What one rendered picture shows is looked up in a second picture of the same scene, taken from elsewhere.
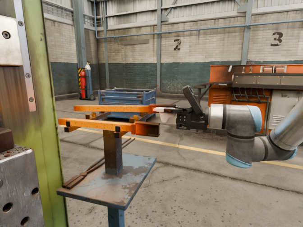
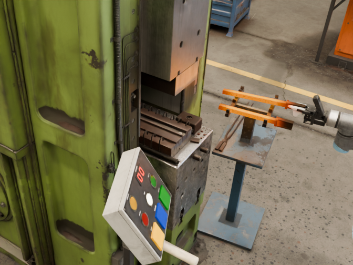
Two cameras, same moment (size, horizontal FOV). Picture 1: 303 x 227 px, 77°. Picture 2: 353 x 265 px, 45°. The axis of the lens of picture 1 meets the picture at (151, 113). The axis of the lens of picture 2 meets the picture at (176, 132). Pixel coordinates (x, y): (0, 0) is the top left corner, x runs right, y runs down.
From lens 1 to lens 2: 174 cm
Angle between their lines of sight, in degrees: 24
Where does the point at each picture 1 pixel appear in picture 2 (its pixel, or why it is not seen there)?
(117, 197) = (256, 160)
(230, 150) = (336, 141)
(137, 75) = not seen: outside the picture
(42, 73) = (201, 63)
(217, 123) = (331, 124)
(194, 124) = (315, 121)
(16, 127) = (187, 107)
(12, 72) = not seen: hidden behind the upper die
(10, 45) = not seen: hidden behind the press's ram
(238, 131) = (343, 132)
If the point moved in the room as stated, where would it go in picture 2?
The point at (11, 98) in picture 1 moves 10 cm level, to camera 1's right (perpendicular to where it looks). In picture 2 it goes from (189, 89) to (207, 91)
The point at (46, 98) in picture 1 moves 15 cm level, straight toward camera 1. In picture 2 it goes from (200, 81) to (212, 94)
